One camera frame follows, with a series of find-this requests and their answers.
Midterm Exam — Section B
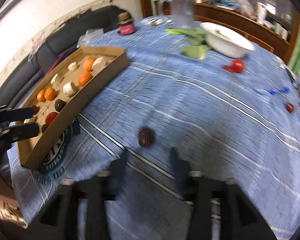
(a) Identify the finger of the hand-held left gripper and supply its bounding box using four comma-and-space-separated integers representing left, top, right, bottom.
0, 107, 33, 125
1, 122, 40, 141

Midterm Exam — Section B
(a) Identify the small green leaf piece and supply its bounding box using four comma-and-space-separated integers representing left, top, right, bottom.
210, 29, 228, 38

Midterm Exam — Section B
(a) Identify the large beige round cake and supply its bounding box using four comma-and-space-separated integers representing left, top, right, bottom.
91, 56, 110, 72

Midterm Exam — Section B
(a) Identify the green vegetable leaf with stem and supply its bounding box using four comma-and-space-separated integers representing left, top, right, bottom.
165, 27, 208, 46

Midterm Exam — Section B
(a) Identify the folded green vegetable leaf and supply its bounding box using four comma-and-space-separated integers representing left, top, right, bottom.
181, 44, 212, 61

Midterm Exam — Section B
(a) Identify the crumpled clear plastic bag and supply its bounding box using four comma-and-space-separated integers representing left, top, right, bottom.
76, 29, 104, 48

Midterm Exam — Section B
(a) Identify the dark round date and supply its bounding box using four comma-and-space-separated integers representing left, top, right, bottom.
138, 127, 155, 147

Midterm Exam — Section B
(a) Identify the wooden cabinet counter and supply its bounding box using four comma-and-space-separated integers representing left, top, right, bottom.
136, 0, 300, 63

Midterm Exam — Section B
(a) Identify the blue pen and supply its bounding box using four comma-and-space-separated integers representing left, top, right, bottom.
267, 86, 290, 95

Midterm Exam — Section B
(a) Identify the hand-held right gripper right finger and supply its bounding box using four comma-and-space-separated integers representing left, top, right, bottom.
169, 147, 278, 240

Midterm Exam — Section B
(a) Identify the white bowl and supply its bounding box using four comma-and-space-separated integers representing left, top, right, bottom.
199, 22, 256, 58

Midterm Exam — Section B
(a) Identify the dark jar with pink label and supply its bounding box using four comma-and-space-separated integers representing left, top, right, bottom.
117, 12, 136, 35

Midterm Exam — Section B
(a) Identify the clear glass pitcher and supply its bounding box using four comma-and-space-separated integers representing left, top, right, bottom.
156, 0, 196, 30

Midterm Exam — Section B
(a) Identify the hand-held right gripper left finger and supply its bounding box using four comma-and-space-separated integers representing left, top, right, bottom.
27, 147, 129, 240

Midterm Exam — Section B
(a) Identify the red tomato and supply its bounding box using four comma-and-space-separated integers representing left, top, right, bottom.
232, 59, 245, 73
45, 112, 58, 127

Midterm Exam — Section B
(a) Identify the clear plastic bag with food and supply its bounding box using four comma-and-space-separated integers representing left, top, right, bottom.
225, 0, 257, 18

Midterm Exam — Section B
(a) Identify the cardboard tray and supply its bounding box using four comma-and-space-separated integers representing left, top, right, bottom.
16, 46, 129, 170

